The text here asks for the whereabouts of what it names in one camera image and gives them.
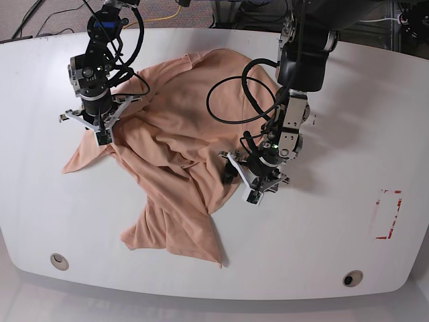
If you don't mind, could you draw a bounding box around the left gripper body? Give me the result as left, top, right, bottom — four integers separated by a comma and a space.
219, 144, 290, 195

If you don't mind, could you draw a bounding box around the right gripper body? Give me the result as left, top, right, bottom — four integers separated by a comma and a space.
59, 55, 144, 133

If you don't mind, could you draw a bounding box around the peach t-shirt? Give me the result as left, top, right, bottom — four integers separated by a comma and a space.
62, 49, 263, 263

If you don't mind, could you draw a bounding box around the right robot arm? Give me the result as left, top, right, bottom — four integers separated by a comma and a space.
60, 1, 144, 136

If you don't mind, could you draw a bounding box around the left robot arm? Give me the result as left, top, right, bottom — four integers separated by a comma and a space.
221, 1, 378, 205

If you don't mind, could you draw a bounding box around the red tape rectangle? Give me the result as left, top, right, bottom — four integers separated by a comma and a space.
370, 189, 403, 240

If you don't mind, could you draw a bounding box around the right table grommet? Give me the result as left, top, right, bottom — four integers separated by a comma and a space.
343, 270, 363, 288

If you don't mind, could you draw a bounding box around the table grommet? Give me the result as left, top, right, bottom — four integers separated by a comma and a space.
343, 270, 363, 288
50, 254, 69, 271

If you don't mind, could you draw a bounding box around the left table grommet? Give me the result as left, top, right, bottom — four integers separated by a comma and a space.
50, 254, 69, 271

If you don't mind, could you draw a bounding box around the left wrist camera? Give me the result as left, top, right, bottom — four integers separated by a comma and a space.
242, 187, 263, 206

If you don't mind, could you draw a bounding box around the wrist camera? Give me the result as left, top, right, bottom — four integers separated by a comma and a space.
242, 187, 263, 206
95, 129, 113, 146

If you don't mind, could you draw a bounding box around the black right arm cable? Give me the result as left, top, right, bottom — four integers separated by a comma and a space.
107, 6, 151, 98

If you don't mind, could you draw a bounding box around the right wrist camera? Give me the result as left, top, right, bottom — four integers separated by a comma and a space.
95, 129, 113, 146

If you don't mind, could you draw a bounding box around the yellow cable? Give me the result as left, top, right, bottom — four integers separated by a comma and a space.
124, 7, 184, 30

